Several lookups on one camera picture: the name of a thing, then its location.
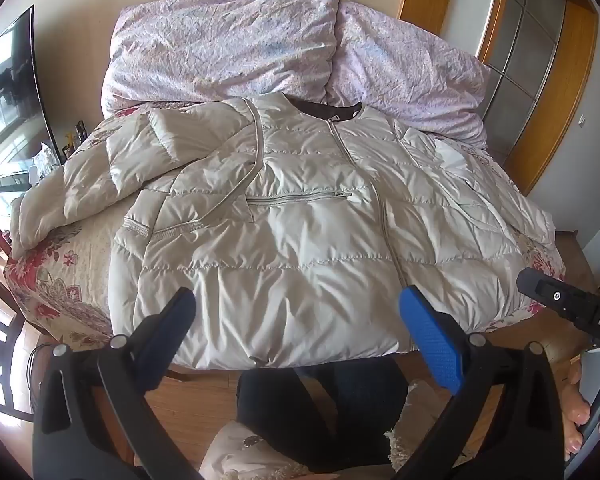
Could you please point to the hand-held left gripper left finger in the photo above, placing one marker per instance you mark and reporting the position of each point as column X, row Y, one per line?
column 169, row 321

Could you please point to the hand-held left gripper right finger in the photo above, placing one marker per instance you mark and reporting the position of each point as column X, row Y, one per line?
column 427, row 332

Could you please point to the cream quilted puffer jacket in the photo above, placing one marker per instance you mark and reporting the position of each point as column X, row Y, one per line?
column 290, row 240

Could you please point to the person's right hand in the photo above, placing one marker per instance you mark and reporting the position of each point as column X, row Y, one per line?
column 579, row 414

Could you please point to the floral patterned bedsheet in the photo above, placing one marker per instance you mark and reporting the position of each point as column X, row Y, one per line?
column 55, row 270

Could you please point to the person's black pants leg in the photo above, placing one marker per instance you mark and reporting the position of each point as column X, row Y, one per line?
column 300, row 405

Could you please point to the clear plastic bag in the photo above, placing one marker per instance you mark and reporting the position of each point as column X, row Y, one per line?
column 45, row 160

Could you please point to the cluster of small bottles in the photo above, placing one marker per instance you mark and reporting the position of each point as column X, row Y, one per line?
column 75, row 137

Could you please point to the frosted glass door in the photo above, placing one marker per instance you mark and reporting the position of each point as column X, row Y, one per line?
column 527, row 35

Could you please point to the pink floral pillow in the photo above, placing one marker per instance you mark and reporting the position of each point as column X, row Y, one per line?
column 220, row 45

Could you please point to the wooden door frame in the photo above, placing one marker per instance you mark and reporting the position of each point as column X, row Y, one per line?
column 575, row 90

